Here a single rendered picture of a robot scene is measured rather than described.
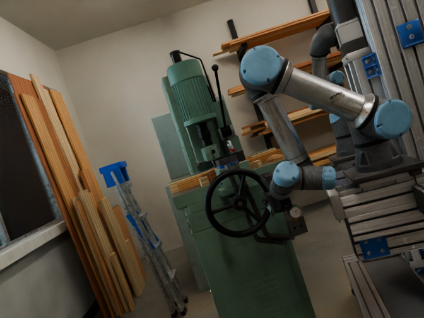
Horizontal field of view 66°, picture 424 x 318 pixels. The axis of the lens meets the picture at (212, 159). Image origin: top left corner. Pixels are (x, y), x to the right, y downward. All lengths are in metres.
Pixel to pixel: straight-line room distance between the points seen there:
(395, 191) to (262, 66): 0.62
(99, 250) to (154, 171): 1.48
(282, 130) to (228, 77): 2.94
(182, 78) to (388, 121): 0.95
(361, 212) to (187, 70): 0.99
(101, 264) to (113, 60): 2.42
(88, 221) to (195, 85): 1.60
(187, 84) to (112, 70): 2.64
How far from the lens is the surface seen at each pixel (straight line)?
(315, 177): 1.06
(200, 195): 1.52
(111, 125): 4.13
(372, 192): 1.25
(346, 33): 1.52
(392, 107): 1.09
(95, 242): 2.83
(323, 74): 1.87
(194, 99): 1.62
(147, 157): 4.03
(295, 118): 3.54
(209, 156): 1.63
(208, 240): 1.57
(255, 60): 1.01
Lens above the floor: 1.08
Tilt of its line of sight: 3 degrees down
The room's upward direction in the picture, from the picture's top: 18 degrees counter-clockwise
